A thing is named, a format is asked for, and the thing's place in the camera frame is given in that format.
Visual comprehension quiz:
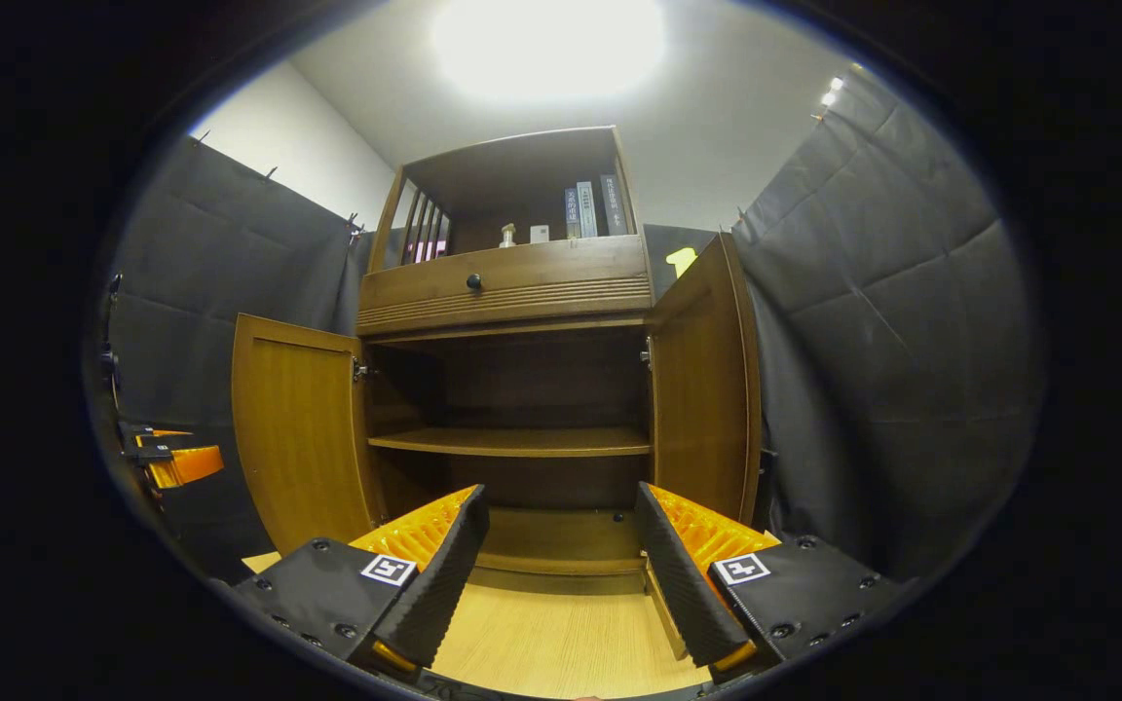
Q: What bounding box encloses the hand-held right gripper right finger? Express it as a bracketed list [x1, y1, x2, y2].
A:
[634, 481, 903, 683]

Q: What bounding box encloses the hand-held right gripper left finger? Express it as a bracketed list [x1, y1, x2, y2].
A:
[230, 484, 491, 683]

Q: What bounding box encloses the wooden shoe cabinet door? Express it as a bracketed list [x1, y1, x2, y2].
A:
[644, 232, 764, 663]
[231, 313, 382, 556]

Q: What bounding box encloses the wooden double-door shoe cabinet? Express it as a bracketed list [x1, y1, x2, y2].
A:
[355, 126, 657, 597]

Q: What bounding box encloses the black backdrop cloth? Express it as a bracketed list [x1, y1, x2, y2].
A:
[89, 68, 1044, 585]

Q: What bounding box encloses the wooden drawer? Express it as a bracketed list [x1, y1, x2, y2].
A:
[358, 235, 653, 311]

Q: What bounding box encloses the large ceiling light panel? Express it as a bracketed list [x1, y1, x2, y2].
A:
[432, 0, 667, 103]

